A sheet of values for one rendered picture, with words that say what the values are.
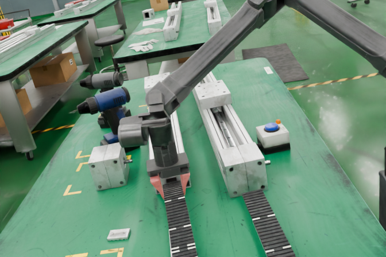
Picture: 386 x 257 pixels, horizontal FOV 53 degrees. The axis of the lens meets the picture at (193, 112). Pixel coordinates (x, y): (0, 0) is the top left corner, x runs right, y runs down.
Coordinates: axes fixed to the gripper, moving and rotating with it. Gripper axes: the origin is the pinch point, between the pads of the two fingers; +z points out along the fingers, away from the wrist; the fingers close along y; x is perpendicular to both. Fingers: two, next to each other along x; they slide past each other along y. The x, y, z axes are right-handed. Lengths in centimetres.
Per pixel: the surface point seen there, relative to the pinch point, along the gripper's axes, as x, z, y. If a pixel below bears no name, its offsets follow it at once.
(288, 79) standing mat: -275, 63, -137
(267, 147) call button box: -13.5, -0.3, -29.6
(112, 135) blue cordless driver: -38.2, -4.3, 16.1
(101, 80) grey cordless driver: -62, -19, 18
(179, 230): 14.3, 0.9, 0.4
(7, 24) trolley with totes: -470, -27, 169
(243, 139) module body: -10.1, -5.9, -22.0
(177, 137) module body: -21.0, -5.9, -4.7
